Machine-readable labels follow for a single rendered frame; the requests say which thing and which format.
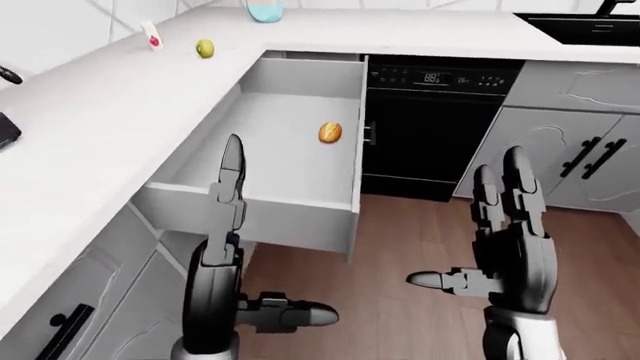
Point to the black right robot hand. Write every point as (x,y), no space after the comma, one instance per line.
(520,270)

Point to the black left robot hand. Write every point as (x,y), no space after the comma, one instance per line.
(212,296)

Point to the grey cabinet drawer front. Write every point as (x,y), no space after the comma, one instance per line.
(575,84)

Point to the open grey drawer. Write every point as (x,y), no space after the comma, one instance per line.
(285,112)

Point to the grey cabinet door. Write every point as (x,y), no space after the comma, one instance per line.
(615,187)
(65,270)
(150,307)
(540,127)

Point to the black dishwasher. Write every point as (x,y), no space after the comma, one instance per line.
(425,131)

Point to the brown bread roll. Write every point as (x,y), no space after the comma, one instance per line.
(330,132)

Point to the green apple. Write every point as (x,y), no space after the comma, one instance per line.
(205,49)

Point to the black sink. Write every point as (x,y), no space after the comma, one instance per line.
(585,28)

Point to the black flat appliance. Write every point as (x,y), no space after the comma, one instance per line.
(7,131)

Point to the white carton with red fruit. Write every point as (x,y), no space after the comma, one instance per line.
(152,35)

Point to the black faucet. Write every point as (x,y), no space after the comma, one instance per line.
(607,6)

